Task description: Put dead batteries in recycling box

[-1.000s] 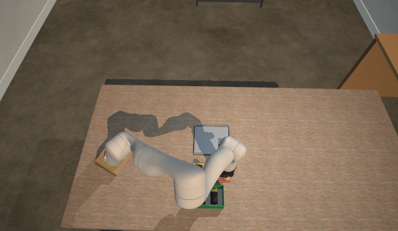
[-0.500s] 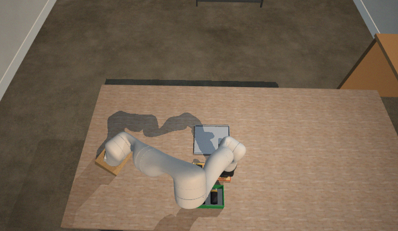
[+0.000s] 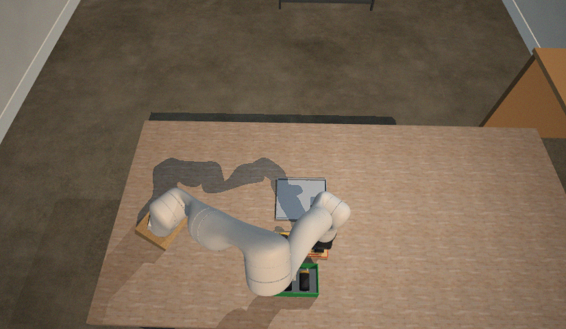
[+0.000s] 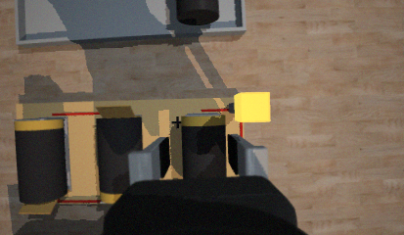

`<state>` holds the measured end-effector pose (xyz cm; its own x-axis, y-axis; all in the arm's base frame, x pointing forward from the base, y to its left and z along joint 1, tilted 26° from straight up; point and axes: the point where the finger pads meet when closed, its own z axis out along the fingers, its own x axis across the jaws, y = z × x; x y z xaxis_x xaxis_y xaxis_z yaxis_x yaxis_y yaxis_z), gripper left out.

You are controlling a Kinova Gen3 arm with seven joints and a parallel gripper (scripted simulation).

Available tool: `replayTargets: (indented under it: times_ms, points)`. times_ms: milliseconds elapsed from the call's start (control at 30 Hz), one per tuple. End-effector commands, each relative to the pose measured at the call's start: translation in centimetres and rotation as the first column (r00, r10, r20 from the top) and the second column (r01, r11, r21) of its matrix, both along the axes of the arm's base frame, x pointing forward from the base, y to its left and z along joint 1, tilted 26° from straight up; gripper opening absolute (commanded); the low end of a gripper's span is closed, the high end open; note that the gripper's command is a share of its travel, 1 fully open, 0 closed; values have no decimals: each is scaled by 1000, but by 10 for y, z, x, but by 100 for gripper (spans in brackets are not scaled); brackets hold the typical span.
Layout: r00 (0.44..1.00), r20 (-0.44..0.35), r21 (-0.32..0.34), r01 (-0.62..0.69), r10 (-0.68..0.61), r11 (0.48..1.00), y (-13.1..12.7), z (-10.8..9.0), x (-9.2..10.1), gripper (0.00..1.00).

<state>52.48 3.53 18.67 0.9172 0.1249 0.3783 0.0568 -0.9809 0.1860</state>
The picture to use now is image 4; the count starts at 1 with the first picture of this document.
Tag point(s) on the grey shallow tray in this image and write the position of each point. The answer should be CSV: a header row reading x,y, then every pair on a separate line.
x,y
41,23

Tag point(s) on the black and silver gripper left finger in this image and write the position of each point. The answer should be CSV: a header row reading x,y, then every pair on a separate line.
x,y
152,163

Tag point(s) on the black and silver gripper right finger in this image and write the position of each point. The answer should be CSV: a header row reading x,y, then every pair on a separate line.
x,y
246,159

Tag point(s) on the black cylinder with yellow band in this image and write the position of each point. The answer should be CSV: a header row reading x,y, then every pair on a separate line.
x,y
197,12
116,138
41,160
204,146

